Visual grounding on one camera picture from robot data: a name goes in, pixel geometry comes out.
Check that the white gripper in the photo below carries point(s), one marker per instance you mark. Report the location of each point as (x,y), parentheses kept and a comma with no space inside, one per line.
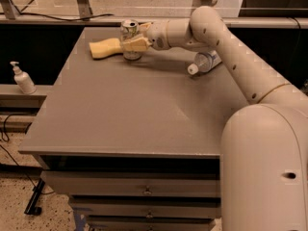
(157,34)

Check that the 7up soda can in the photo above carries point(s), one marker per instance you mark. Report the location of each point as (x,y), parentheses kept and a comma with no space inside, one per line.
(128,29)

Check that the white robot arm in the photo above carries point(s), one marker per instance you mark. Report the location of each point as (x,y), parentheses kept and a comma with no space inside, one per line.
(264,146)

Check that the yellow sponge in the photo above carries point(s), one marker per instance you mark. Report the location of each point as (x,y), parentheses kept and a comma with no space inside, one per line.
(105,48)

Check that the clear plastic water bottle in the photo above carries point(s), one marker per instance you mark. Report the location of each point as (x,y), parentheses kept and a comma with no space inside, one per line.
(204,62)

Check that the grey drawer cabinet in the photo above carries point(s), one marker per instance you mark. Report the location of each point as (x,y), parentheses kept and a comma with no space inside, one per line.
(148,117)

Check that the white pump dispenser bottle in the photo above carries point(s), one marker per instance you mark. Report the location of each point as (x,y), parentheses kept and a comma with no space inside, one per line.
(23,79)

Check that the top grey drawer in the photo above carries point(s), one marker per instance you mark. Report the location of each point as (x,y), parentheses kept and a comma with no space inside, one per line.
(122,184)

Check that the grey drawer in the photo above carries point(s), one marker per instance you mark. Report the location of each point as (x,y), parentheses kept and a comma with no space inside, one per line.
(148,207)
(122,184)
(150,224)

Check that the middle grey drawer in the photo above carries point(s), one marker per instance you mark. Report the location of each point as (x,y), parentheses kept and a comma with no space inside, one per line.
(148,207)

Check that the bottom grey drawer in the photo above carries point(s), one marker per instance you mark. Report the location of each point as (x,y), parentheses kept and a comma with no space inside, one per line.
(150,224)

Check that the black floor bracket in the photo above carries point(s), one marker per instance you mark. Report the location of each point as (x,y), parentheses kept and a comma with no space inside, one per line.
(32,209)

